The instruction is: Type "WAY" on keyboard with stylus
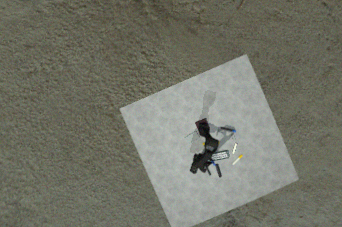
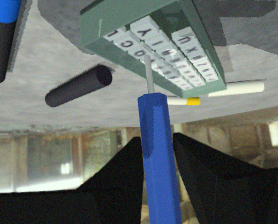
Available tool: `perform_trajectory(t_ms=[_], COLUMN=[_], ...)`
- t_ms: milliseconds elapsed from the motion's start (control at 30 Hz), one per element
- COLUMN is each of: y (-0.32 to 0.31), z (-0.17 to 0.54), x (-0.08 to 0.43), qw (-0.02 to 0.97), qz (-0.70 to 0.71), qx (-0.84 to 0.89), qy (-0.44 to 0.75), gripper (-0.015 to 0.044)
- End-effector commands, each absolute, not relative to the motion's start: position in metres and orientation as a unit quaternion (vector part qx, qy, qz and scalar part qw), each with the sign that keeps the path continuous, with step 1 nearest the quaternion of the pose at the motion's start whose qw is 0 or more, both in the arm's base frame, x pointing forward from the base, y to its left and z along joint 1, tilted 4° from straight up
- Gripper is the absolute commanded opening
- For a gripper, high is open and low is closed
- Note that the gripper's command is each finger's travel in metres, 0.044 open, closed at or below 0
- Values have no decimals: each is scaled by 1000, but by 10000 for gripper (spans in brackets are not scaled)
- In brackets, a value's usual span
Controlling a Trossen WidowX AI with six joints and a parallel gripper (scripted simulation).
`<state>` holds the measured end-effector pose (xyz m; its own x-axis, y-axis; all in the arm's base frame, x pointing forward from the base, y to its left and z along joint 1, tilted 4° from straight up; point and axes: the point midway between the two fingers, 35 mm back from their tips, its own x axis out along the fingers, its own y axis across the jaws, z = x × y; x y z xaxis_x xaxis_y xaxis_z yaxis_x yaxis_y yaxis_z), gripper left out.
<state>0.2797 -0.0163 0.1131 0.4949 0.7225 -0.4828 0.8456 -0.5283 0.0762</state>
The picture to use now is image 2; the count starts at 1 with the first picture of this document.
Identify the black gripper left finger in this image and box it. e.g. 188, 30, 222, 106
0, 136, 144, 224

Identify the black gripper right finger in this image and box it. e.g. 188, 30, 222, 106
173, 132, 278, 224

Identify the blue stylus with grey tip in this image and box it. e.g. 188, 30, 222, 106
137, 55, 182, 224

